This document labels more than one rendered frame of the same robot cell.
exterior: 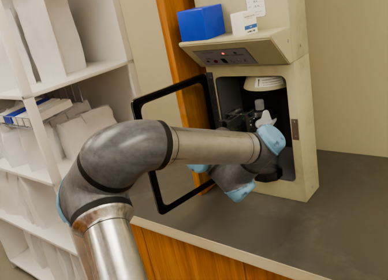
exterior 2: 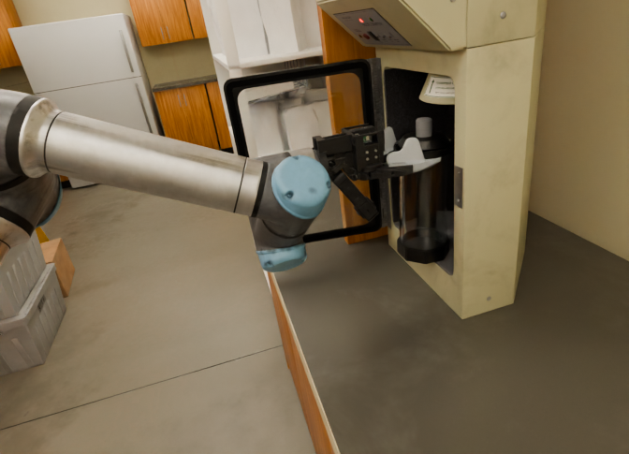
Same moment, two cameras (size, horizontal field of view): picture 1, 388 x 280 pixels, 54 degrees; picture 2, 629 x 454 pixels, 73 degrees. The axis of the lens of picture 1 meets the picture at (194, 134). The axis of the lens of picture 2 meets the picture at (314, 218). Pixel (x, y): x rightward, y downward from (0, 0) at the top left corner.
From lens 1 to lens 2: 0.68 m
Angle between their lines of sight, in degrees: 33
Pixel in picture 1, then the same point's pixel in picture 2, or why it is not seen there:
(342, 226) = (468, 390)
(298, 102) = (471, 137)
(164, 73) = not seen: hidden behind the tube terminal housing
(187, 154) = (69, 165)
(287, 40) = not seen: outside the picture
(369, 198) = (580, 368)
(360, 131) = not seen: outside the picture
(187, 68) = (351, 47)
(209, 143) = (120, 157)
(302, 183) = (460, 286)
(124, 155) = not seen: outside the picture
